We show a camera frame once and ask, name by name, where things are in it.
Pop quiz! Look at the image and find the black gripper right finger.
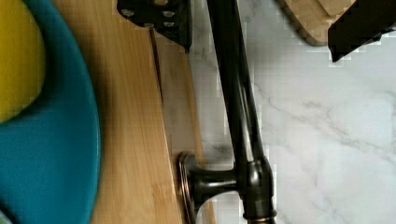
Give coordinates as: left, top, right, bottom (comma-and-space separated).
328, 0, 396, 63

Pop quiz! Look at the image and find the yellow object on plate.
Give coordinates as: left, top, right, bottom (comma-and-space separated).
0, 0, 46, 123

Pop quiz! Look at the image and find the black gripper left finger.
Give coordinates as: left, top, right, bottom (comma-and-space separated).
117, 0, 192, 52

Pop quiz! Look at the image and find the dark bronze drawer handle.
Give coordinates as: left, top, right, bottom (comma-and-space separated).
177, 0, 276, 224

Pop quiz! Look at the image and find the teal blue plate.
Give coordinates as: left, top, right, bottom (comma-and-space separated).
0, 0, 101, 224

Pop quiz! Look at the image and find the bamboo cutting board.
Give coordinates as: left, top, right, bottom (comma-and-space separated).
276, 0, 356, 46

